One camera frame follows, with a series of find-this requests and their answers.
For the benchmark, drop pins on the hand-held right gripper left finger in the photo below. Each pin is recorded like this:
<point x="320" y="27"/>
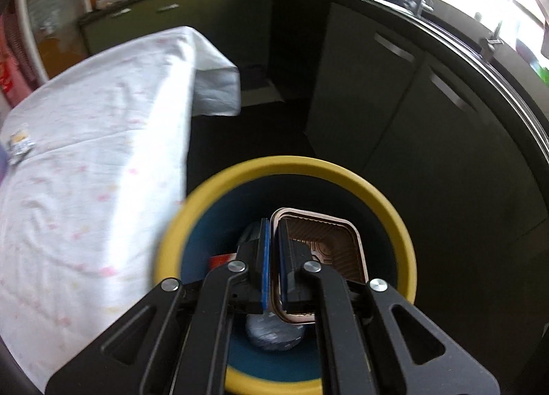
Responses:
<point x="266" y="262"/>

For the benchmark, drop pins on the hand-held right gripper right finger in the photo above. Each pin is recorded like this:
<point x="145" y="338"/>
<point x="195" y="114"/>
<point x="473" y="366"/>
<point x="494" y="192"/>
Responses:
<point x="282" y="266"/>

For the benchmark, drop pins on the red soda can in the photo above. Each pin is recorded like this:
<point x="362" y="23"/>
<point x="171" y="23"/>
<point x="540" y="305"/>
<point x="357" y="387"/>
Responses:
<point x="221" y="261"/>

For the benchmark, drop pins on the brown plastic tray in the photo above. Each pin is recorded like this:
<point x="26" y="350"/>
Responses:
<point x="339" y="249"/>

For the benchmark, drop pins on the clear plastic bottle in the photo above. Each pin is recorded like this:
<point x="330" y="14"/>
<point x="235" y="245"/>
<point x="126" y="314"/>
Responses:
<point x="274" y="333"/>

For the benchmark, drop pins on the blue bin with yellow rim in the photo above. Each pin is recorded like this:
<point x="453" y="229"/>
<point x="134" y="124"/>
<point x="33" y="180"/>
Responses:
<point x="300" y="165"/>

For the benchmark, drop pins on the dark green sink cabinet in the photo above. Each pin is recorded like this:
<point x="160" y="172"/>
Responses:
<point x="386" y="120"/>

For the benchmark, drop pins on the white floral tablecloth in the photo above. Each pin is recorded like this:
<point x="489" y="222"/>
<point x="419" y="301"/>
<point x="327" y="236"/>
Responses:
<point x="85" y="163"/>

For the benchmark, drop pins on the green drawer cabinet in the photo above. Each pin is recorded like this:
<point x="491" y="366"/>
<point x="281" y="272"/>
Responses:
<point x="171" y="9"/>

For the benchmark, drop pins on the crumpled seasoning sachet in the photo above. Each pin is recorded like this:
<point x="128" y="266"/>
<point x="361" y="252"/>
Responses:
<point x="20" y="144"/>

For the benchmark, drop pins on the large steel faucet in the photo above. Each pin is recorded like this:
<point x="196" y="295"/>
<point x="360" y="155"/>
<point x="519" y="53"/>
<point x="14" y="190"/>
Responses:
<point x="491" y="43"/>

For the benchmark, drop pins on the pink checked apron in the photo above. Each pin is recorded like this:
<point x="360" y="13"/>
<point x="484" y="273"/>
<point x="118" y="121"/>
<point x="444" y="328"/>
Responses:
<point x="10" y="64"/>

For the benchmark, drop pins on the green plastic container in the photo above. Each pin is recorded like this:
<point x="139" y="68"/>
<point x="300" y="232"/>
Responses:
<point x="542" y="69"/>

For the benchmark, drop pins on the glass sliding door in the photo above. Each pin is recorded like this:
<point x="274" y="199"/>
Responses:
<point x="47" y="13"/>

